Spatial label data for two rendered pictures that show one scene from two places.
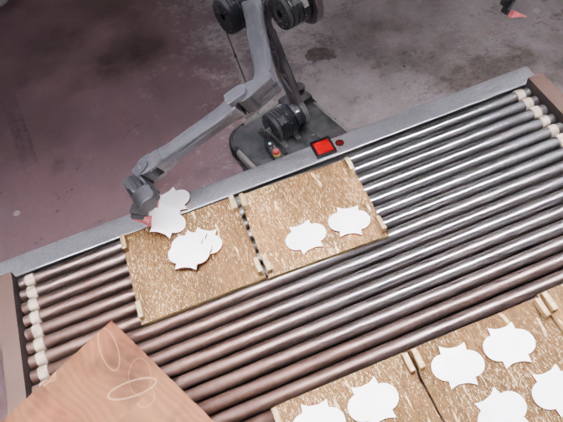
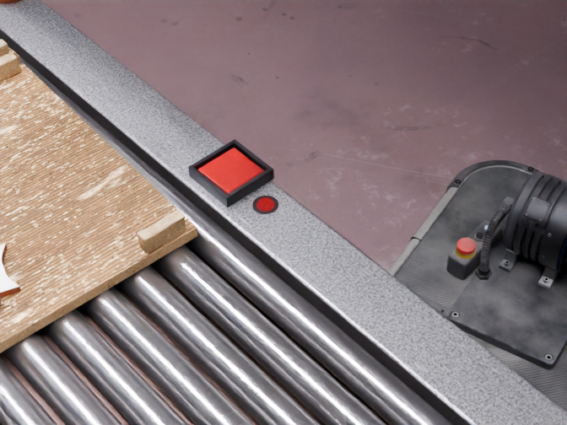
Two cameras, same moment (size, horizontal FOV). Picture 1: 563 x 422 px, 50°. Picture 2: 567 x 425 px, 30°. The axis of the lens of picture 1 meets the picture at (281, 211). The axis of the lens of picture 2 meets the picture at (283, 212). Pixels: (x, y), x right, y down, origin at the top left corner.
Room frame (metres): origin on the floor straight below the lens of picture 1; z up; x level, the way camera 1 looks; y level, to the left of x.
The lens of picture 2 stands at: (1.02, -1.06, 1.84)
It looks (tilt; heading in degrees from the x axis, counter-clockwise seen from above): 46 degrees down; 61
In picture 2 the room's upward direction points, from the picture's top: 2 degrees counter-clockwise
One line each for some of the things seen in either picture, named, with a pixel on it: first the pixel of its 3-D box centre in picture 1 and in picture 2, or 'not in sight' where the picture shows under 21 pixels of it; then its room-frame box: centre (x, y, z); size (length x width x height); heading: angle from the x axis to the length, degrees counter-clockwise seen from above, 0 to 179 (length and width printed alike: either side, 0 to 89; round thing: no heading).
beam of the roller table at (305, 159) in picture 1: (280, 172); (146, 130); (1.39, -0.03, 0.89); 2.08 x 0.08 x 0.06; 101
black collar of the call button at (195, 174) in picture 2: (322, 147); (231, 172); (1.43, -0.20, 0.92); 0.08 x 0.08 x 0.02; 11
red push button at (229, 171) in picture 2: (322, 147); (231, 173); (1.43, -0.20, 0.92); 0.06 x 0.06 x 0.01; 11
